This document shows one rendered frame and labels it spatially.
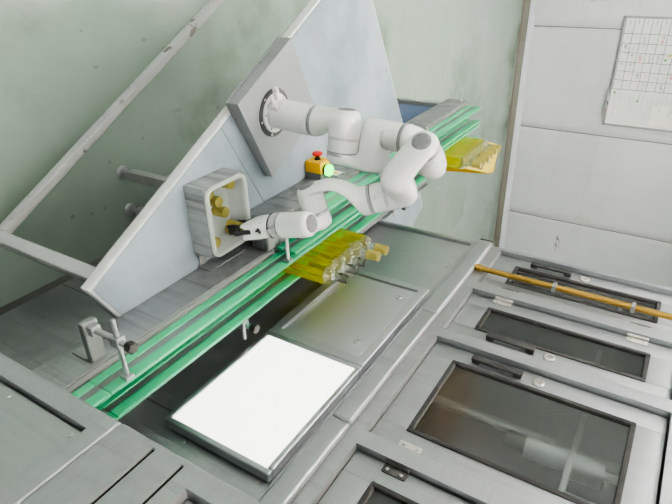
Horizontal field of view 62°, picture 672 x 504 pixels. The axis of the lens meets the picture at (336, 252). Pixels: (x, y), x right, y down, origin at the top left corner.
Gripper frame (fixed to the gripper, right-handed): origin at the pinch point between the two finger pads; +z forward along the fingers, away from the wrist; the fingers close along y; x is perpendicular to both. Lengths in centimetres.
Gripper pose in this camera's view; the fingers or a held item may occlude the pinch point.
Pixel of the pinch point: (237, 227)
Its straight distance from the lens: 172.6
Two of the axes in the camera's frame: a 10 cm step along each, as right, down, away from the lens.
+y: 5.3, -3.9, 7.6
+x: -2.3, -9.2, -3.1
